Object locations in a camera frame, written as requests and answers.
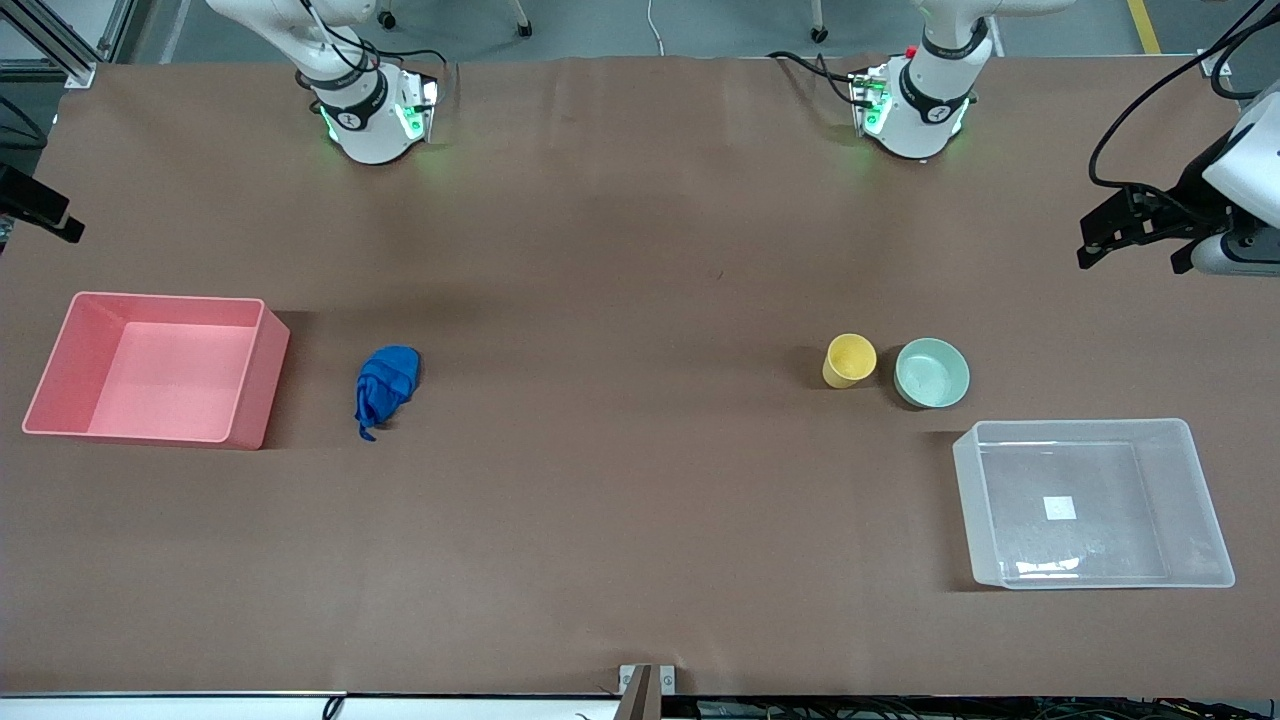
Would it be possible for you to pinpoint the mint green bowl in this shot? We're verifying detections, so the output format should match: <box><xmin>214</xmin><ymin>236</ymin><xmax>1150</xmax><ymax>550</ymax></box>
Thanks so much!
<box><xmin>893</xmin><ymin>338</ymin><xmax>971</xmax><ymax>409</ymax></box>

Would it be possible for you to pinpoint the yellow plastic cup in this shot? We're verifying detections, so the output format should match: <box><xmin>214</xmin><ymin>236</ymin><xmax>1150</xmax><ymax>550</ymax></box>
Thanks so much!
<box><xmin>822</xmin><ymin>333</ymin><xmax>878</xmax><ymax>390</ymax></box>

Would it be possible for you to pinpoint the blue cloth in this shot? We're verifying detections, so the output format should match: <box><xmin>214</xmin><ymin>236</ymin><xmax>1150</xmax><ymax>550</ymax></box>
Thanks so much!
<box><xmin>354</xmin><ymin>345</ymin><xmax>422</xmax><ymax>442</ymax></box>

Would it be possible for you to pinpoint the clear plastic box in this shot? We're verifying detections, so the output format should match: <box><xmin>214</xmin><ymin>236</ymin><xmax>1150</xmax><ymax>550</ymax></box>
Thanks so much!
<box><xmin>952</xmin><ymin>418</ymin><xmax>1236</xmax><ymax>590</ymax></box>

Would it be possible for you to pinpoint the pink plastic bin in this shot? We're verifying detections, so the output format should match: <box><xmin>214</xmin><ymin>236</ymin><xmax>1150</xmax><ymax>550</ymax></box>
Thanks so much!
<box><xmin>22</xmin><ymin>291</ymin><xmax>291</xmax><ymax>451</ymax></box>

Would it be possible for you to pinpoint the black left arm wrist cable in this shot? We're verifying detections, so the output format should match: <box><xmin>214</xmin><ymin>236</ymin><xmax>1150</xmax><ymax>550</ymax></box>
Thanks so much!
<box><xmin>1088</xmin><ymin>0</ymin><xmax>1280</xmax><ymax>191</ymax></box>

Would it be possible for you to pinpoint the aluminium frame profile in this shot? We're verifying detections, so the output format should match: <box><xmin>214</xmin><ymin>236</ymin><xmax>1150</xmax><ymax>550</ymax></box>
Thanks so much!
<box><xmin>0</xmin><ymin>0</ymin><xmax>151</xmax><ymax>91</ymax></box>

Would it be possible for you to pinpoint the black left arm base cable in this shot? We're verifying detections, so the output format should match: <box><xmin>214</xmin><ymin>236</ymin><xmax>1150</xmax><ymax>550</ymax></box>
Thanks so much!
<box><xmin>767</xmin><ymin>49</ymin><xmax>867</xmax><ymax>107</ymax></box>

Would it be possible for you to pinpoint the black arm base cable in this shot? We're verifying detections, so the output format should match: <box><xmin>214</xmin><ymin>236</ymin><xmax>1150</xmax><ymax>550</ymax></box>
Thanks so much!
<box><xmin>298</xmin><ymin>0</ymin><xmax>453</xmax><ymax>77</ymax></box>
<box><xmin>767</xmin><ymin>49</ymin><xmax>867</xmax><ymax>107</ymax></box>

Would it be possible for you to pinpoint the black right arm base cable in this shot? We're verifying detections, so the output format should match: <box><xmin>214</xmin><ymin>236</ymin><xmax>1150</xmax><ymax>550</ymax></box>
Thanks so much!
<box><xmin>298</xmin><ymin>0</ymin><xmax>453</xmax><ymax>77</ymax></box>

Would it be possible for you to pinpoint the brown camera post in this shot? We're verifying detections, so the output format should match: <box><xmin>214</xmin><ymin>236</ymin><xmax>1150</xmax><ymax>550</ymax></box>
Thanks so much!
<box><xmin>618</xmin><ymin>668</ymin><xmax>663</xmax><ymax>720</ymax></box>

